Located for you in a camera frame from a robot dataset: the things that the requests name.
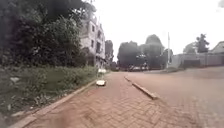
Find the grey boundary wall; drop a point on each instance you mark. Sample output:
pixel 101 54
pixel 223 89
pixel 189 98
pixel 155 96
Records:
pixel 200 60

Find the vehicle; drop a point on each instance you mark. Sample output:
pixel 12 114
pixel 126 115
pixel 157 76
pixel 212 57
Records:
pixel 136 68

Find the narrow dark tree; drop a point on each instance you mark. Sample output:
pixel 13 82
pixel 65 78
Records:
pixel 109 50

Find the dark conifer tree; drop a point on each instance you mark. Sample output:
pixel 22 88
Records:
pixel 201 43

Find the white object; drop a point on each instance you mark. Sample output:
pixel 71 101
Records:
pixel 101 82

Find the grass verge with weeds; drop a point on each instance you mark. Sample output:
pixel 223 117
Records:
pixel 40 83

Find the building with pitched roof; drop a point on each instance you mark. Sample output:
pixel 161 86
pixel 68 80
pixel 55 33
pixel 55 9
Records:
pixel 218 47

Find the dark round tree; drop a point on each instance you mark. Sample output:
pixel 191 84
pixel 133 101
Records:
pixel 128 55

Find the pale path edge kerb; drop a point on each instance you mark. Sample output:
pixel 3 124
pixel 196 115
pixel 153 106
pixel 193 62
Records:
pixel 56 105

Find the raised kerb strip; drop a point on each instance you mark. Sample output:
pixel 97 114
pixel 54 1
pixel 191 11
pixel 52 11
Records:
pixel 145 90

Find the pale tall pole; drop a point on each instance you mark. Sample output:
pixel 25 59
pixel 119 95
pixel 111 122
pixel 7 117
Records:
pixel 168 50

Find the reddish brown road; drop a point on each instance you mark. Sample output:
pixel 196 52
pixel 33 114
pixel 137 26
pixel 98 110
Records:
pixel 193 90

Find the dense dark trees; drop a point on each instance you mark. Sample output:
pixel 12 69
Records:
pixel 40 36

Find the red brick path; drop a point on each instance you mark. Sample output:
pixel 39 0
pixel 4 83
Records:
pixel 116 103

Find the pale multi-storey building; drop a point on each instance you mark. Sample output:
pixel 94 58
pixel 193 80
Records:
pixel 93 40

